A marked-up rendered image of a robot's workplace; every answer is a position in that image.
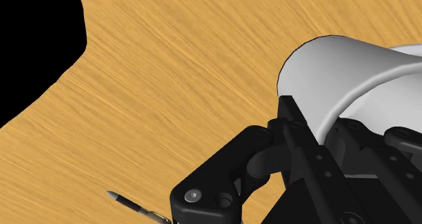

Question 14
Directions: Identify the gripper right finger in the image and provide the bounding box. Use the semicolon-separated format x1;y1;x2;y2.
324;117;422;224

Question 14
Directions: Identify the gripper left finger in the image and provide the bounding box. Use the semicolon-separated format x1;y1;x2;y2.
169;95;373;224

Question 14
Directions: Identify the black pen with silver tip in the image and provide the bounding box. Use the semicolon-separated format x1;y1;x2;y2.
105;190;173;224

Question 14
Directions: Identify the white cup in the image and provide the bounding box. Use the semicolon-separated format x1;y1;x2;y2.
276;34;422;145

